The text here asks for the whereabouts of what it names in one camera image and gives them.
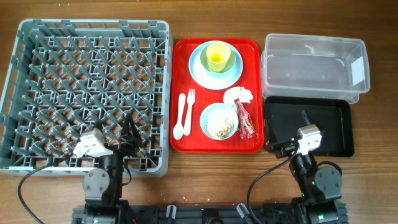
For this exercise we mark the red snack wrapper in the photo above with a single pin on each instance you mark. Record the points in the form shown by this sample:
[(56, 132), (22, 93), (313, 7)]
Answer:
[(246, 127)]

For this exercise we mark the light green bowl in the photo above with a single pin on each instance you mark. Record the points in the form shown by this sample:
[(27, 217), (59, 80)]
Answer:
[(204, 62)]

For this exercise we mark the black plastic tray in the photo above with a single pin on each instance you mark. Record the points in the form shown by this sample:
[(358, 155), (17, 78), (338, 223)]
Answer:
[(333, 118)]

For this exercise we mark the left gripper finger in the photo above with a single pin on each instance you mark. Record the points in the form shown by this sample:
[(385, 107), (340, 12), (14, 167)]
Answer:
[(136, 137), (126, 131)]

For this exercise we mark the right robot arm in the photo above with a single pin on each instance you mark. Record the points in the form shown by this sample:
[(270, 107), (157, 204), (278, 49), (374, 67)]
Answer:
[(319, 182)]

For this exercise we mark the yellow plastic cup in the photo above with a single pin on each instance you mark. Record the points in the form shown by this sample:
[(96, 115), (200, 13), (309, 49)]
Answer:
[(218, 54)]

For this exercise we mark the rice and nut scraps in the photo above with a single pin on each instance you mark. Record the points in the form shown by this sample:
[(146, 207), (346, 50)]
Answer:
[(219, 127)]

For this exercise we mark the red plastic tray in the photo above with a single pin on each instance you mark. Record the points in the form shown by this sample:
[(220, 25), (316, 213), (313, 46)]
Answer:
[(182, 81)]

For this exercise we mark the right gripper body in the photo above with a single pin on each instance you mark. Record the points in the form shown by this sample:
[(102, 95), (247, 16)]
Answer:
[(285, 149)]

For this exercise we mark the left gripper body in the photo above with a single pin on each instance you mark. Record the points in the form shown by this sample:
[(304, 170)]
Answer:
[(127, 149)]

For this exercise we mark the light blue plate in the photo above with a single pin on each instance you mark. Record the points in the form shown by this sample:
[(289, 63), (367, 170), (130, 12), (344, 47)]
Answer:
[(208, 81)]

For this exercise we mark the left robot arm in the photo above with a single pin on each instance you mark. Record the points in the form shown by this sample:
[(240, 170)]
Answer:
[(103, 185)]

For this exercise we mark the clear plastic bin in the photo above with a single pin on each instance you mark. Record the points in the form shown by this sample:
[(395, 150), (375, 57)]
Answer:
[(314, 66)]

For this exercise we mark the white napkin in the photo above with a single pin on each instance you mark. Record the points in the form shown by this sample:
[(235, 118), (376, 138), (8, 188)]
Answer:
[(237, 93)]

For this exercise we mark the white plastic fork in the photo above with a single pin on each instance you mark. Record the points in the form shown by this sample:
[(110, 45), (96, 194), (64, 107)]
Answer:
[(188, 119)]

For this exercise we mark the grey dishwasher rack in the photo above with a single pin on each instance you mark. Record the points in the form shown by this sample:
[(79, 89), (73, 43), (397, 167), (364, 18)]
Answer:
[(67, 75)]

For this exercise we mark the light blue bowl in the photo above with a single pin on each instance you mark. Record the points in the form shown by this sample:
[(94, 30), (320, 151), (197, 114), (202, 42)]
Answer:
[(219, 110)]

